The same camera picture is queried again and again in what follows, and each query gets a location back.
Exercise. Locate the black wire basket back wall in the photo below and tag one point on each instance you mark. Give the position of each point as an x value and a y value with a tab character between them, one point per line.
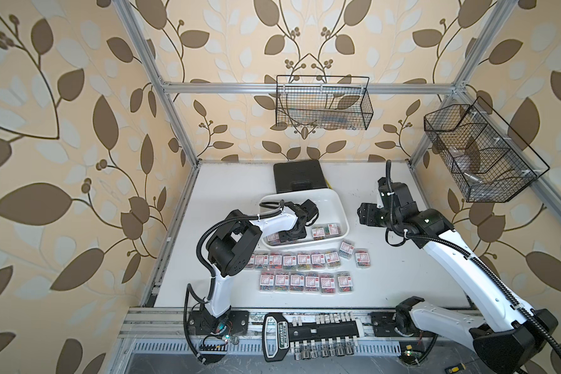
323	102

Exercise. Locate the black wire basket wall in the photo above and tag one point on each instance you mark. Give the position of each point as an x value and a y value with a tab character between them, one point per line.
323	102
490	161

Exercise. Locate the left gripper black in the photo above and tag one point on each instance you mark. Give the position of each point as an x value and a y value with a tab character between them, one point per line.
284	238

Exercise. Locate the paper clip box eleventh removed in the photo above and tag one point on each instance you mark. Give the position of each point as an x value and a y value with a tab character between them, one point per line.
282	281

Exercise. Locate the paper clip box fifteenth removed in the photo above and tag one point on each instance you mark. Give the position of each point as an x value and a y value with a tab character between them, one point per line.
344	282

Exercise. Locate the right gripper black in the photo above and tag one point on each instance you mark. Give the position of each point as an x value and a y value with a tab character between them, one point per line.
367	213

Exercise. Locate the black wire basket right wall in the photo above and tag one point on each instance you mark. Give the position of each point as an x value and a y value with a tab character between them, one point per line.
490	161

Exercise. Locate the paper clip box fourteenth removed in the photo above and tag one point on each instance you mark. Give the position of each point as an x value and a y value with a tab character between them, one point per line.
327	284

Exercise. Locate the black socket set holder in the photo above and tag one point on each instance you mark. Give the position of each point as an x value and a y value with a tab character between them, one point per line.
328	336

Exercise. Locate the paper clip box thirteenth removed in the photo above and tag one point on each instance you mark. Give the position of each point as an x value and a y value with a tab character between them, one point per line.
312	283

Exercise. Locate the white plastic storage tray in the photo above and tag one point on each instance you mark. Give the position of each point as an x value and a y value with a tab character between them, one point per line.
330	209

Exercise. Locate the paper clip box twelfth removed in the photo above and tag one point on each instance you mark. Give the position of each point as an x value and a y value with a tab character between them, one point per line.
297	282

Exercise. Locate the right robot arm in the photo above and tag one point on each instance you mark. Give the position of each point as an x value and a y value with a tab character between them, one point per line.
509	332

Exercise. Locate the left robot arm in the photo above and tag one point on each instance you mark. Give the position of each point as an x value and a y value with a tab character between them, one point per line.
225	249

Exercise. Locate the yellow handled screwdriver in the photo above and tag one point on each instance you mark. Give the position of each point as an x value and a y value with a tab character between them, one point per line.
455	369

